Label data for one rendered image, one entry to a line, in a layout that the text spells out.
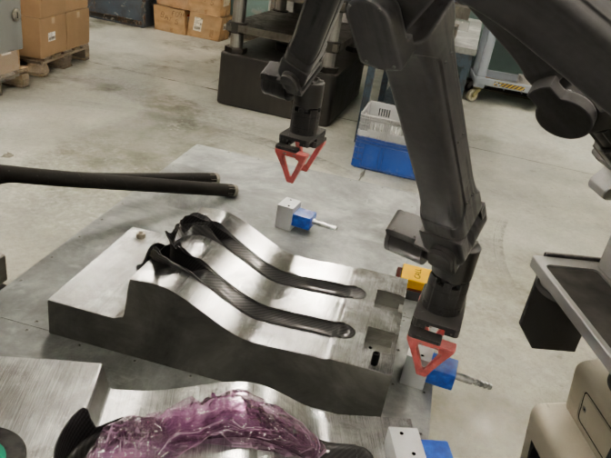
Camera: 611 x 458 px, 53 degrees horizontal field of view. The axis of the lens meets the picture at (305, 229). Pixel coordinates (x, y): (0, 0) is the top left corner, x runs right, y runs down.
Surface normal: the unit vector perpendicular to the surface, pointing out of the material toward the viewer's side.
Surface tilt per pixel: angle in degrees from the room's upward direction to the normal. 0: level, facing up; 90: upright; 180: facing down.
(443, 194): 128
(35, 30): 90
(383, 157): 91
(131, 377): 0
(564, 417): 8
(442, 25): 86
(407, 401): 0
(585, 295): 0
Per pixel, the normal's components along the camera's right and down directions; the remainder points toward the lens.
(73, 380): 0.14, -0.88
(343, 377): -0.23, 0.41
